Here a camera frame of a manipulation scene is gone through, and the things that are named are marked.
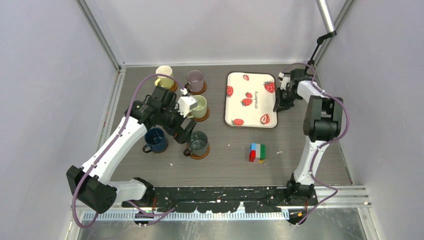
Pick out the cream mug yellow handle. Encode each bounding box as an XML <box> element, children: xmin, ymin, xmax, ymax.
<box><xmin>154</xmin><ymin>65</ymin><xmax>175</xmax><ymax>90</ymax></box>

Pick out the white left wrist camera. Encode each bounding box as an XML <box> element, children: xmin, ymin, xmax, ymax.
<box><xmin>177</xmin><ymin>95</ymin><xmax>198</xmax><ymax>117</ymax></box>

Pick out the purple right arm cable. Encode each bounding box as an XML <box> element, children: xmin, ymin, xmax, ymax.
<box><xmin>283</xmin><ymin>62</ymin><xmax>350</xmax><ymax>227</ymax></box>

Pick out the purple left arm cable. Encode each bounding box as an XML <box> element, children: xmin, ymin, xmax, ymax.
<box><xmin>71</xmin><ymin>73</ymin><xmax>188</xmax><ymax>229</ymax></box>

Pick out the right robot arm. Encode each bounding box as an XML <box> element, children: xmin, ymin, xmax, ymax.
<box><xmin>273</xmin><ymin>68</ymin><xmax>343</xmax><ymax>205</ymax></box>

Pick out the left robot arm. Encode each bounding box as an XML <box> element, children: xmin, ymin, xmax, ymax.
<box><xmin>66</xmin><ymin>86</ymin><xmax>198</xmax><ymax>214</ymax></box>

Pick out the multicolour toy brick block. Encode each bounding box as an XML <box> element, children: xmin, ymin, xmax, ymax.
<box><xmin>248</xmin><ymin>143</ymin><xmax>266</xmax><ymax>163</ymax></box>

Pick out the dark blue mug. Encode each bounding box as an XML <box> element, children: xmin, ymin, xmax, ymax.
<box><xmin>142</xmin><ymin>127</ymin><xmax>167</xmax><ymax>153</ymax></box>

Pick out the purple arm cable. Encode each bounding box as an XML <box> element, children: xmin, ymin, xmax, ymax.
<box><xmin>71</xmin><ymin>73</ymin><xmax>188</xmax><ymax>229</ymax></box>
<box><xmin>283</xmin><ymin>62</ymin><xmax>350</xmax><ymax>227</ymax></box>

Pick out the silver pole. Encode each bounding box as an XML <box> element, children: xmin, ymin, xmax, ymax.
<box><xmin>316</xmin><ymin>0</ymin><xmax>336</xmax><ymax>34</ymax></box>

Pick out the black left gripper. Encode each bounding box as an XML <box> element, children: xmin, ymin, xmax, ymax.
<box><xmin>159</xmin><ymin>100</ymin><xmax>197</xmax><ymax>144</ymax></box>

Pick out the dark brown wooden coaster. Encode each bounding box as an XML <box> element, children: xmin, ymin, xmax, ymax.
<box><xmin>150</xmin><ymin>139</ymin><xmax>169</xmax><ymax>154</ymax></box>

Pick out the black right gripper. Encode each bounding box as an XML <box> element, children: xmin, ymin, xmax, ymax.
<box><xmin>273</xmin><ymin>87</ymin><xmax>300</xmax><ymax>113</ymax></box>

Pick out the light green mug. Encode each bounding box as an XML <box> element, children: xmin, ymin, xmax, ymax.
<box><xmin>190</xmin><ymin>95</ymin><xmax>208</xmax><ymax>118</ymax></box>

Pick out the dark green mug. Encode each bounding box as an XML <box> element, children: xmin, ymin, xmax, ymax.
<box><xmin>183</xmin><ymin>131</ymin><xmax>210</xmax><ymax>157</ymax></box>

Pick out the cream tray with black rim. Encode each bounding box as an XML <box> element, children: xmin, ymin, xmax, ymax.
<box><xmin>224</xmin><ymin>71</ymin><xmax>278</xmax><ymax>129</ymax></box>

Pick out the lilac mug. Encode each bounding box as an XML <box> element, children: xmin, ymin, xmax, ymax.
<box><xmin>186</xmin><ymin>69</ymin><xmax>204</xmax><ymax>82</ymax></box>

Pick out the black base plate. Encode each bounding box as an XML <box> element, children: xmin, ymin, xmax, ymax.
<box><xmin>122</xmin><ymin>186</ymin><xmax>318</xmax><ymax>214</ymax></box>

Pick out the aluminium front rail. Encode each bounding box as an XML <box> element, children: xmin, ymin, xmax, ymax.
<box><xmin>77</xmin><ymin>185</ymin><xmax>372</xmax><ymax>225</ymax></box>

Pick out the black camera tripod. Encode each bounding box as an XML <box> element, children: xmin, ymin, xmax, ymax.
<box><xmin>307</xmin><ymin>30</ymin><xmax>337</xmax><ymax>66</ymax></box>

